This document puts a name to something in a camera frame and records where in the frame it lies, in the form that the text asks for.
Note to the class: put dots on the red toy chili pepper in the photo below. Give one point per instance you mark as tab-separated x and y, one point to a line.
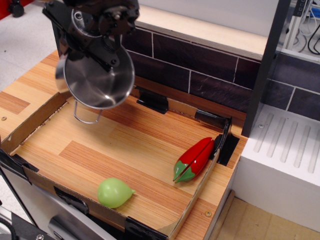
191	163

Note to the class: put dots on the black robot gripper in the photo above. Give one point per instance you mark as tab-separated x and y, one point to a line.
77	31

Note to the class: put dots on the green toy pear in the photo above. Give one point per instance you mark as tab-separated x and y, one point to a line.
113	192

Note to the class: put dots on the white toy sink drainboard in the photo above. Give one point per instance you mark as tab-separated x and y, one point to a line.
279	168

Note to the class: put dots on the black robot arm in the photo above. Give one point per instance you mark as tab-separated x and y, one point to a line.
115	17

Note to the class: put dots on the black caster wheel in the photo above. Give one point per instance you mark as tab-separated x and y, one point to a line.
16	9

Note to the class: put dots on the cardboard fence with black tape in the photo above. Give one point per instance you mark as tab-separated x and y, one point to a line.
132	143

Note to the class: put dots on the light wooden shelf board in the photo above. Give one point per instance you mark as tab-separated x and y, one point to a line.
219	37

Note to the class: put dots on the stainless steel pot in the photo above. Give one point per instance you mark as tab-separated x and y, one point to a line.
97	83

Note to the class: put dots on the dark grey shelf post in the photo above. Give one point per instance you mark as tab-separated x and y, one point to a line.
255	105

